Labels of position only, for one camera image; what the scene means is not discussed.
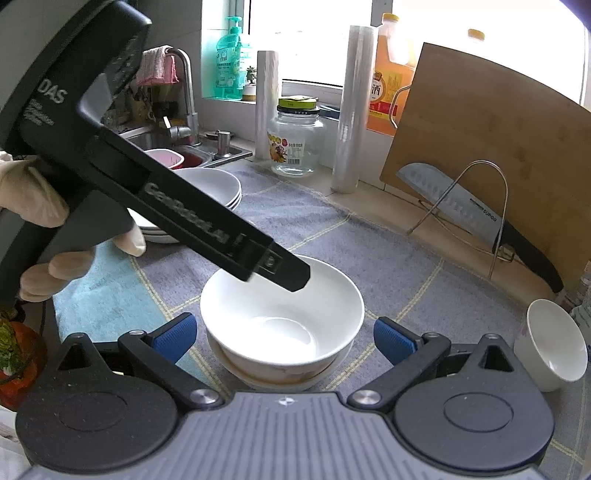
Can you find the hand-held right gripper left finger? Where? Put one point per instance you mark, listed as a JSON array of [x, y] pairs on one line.
[[178, 334]]

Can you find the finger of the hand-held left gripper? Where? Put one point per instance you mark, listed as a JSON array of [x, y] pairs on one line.
[[284, 272]]

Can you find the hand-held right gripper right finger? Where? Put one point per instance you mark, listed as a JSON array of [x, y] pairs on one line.
[[392, 339]]

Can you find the white bowl with pink flowers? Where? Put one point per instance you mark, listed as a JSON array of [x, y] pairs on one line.
[[277, 376], [286, 318], [549, 341]]

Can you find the person's left hand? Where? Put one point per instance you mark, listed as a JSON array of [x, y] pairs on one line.
[[32, 194]]

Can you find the grey and blue plaid cloth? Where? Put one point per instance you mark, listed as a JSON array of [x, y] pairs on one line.
[[392, 258]]

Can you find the pink dish cloth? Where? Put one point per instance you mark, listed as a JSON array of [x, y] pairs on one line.
[[154, 67]]

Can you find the steel faucet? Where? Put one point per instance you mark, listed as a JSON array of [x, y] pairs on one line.
[[187, 92]]

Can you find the red and white basin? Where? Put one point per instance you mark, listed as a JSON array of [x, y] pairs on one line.
[[164, 157]]

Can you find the steel sink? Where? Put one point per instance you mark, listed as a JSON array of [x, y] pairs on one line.
[[231, 154]]

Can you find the empty glass jar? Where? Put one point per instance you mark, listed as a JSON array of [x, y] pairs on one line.
[[295, 143]]

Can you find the steel soap dispenser pump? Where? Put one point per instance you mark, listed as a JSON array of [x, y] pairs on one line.
[[224, 143]]

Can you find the large kitchen knife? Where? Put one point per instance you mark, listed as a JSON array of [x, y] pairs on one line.
[[443, 194]]

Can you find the green dish soap bottle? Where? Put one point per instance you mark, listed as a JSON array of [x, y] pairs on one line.
[[229, 64]]

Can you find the orange printed bag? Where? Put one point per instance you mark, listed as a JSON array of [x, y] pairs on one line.
[[18, 360]]

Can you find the short plastic wrap roll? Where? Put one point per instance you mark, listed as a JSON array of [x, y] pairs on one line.
[[268, 106]]

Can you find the tall plastic wrap roll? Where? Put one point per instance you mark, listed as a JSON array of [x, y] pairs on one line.
[[353, 106]]

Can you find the small green figurine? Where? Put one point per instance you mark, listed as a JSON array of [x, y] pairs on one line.
[[250, 83]]

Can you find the large orange liquid bottle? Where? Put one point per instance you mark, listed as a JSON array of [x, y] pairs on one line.
[[392, 78]]

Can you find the bamboo cutting board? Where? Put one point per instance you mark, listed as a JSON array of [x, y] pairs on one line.
[[485, 106]]

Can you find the small orange liquid bottle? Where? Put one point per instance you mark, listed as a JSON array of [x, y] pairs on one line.
[[475, 34]]

